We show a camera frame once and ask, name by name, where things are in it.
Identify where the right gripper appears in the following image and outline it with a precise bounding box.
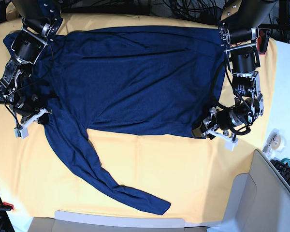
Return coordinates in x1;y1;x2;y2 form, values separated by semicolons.
20;94;52;125

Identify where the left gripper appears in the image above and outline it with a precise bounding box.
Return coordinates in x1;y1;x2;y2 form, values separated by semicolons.
191;107;237;143

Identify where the navy blue long-sleeve shirt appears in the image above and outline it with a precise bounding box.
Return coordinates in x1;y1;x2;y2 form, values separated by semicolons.
2;25;229;216

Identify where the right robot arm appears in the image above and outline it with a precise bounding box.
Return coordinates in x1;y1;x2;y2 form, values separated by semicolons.
0;0;63;130

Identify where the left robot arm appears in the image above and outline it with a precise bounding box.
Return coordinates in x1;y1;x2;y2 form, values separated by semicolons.
191;0;276;144

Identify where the clear tape dispenser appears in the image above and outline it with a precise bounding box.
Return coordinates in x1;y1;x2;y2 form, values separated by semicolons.
262;129;287;156

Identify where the green tape roll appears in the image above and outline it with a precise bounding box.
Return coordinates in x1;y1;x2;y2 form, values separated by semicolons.
281;158;290;166

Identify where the red clamp bottom left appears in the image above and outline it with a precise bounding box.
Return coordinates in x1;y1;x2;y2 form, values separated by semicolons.
0;203;14;211

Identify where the red clamp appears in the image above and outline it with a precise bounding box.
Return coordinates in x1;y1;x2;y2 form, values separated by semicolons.
0;203;14;211
257;29;271;55

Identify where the red clamp top right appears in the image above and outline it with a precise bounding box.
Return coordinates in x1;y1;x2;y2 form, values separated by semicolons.
257;29;271;55

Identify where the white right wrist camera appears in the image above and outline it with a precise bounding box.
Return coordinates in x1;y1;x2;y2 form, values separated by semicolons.
14;127;29;139

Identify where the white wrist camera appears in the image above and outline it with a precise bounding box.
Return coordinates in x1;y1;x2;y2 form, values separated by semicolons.
14;127;29;139
225;140;238;151

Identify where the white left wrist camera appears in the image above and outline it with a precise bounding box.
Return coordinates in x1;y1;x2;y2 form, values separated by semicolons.
225;140;238;151

